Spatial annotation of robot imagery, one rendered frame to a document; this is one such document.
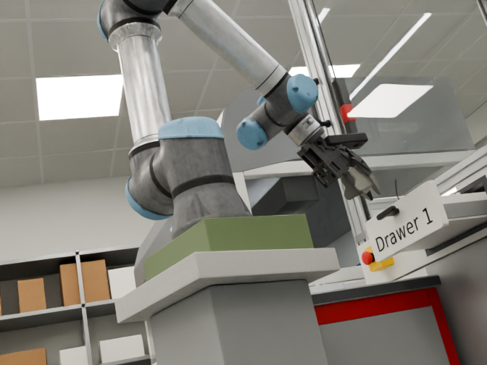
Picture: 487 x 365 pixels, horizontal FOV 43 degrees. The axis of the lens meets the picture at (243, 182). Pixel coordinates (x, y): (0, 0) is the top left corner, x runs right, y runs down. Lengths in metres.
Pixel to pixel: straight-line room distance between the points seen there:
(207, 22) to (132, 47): 0.17
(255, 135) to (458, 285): 0.65
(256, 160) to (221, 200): 1.34
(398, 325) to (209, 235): 0.76
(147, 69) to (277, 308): 0.59
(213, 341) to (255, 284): 0.12
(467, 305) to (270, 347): 0.78
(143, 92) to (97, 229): 4.51
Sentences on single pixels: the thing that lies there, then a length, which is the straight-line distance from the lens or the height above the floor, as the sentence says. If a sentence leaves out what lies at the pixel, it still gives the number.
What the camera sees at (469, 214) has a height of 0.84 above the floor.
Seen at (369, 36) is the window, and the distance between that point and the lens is 1.96.
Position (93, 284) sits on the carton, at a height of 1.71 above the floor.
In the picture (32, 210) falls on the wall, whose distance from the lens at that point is 5.84.
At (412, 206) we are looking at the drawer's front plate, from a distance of 1.51.
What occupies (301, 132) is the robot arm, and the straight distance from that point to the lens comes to 1.49.
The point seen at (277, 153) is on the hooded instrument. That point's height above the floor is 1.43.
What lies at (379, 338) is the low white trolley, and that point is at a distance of 1.57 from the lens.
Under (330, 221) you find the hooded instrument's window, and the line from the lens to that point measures 2.44.
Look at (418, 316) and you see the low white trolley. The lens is 1.64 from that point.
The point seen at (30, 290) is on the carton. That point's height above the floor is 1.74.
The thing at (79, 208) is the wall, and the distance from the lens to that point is 5.83.
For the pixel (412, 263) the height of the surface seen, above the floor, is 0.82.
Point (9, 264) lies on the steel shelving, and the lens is 5.18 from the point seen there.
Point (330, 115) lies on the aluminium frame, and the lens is 2.13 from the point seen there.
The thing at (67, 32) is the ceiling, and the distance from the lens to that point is 3.93.
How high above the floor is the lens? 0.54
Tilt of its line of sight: 20 degrees up
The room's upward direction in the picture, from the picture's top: 13 degrees counter-clockwise
